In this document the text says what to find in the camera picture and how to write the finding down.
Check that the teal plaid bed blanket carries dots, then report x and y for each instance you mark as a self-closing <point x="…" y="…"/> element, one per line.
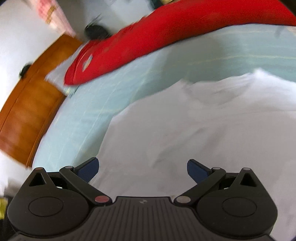
<point x="80" y="124"/>

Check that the wooden headboard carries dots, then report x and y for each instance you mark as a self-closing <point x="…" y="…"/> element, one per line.
<point x="33" y="103"/>

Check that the white t-shirt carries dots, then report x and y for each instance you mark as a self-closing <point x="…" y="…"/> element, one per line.
<point x="241" y="121"/>

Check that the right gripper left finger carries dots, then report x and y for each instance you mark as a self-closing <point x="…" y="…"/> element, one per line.
<point x="78" y="178"/>

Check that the red quilt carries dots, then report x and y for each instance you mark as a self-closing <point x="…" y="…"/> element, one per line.
<point x="168" y="24"/>

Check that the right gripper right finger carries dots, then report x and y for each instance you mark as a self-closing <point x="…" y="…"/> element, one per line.
<point x="205" y="180"/>

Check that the black backpack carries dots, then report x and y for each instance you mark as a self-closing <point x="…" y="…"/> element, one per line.
<point x="96" y="32"/>

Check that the pink striped curtain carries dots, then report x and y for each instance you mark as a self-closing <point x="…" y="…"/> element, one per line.
<point x="52" y="14"/>

